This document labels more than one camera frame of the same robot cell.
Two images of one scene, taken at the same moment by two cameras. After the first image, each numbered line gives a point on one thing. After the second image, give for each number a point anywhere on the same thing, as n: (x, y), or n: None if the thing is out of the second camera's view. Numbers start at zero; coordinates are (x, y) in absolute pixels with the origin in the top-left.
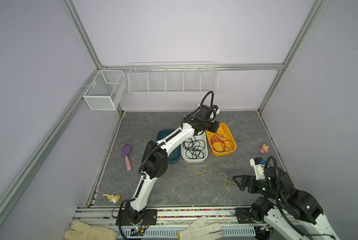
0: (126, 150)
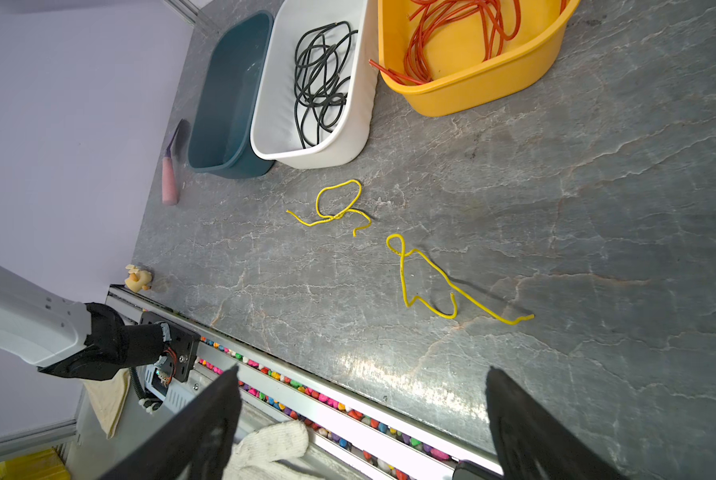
0: (169, 175)
